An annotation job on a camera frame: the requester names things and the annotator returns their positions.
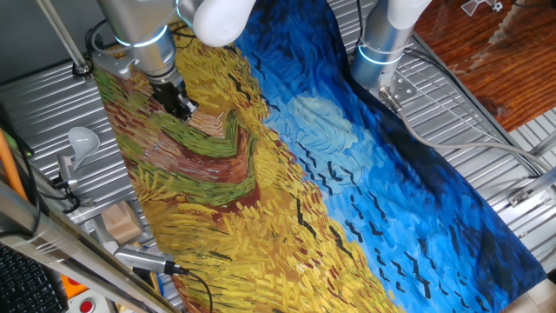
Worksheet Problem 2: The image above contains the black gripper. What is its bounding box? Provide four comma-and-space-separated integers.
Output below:
149, 77, 200, 123

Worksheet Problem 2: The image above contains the white plastic ladle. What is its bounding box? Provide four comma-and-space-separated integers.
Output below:
67, 126, 102, 173

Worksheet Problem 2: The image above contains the large light wooden block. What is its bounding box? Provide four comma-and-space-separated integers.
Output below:
100, 200, 145, 246

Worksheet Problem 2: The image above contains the Van Gogh painting print cloth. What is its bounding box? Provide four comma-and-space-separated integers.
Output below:
92, 0, 547, 313

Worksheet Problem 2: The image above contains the thin metal pole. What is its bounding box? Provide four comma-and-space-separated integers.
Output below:
36, 0, 94, 79

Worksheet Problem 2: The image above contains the orange tube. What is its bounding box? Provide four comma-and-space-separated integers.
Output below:
0, 129, 29, 202

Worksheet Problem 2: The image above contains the orange box with red button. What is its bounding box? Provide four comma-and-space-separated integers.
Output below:
59, 273, 89, 300

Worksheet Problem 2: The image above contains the grey box with red button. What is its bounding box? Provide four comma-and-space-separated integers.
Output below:
67, 292, 115, 313

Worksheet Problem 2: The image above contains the black keyboard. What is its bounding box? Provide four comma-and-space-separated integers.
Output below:
0, 242, 70, 313

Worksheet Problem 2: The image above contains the wrist camera with grey bracket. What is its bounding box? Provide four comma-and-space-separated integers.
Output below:
90, 50, 138, 81

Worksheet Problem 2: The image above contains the black and grey clamp mount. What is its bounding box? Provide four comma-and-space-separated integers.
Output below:
50, 154, 95, 215

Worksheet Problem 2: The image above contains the silver depth camera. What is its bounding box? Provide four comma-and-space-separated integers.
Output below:
113, 243, 189, 276

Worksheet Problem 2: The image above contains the black camera cable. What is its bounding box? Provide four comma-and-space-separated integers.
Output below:
175, 265, 215, 313

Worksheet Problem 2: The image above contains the aluminium frame bar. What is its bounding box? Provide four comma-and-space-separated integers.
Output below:
0, 179, 182, 313

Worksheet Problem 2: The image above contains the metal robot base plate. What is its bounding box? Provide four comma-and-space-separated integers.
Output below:
376, 71, 419, 104

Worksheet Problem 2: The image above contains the grey cable hose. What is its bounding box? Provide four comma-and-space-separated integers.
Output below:
379, 85, 556, 175

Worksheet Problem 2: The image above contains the aluminium corner bracket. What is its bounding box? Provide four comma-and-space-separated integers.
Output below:
506, 167, 556, 209

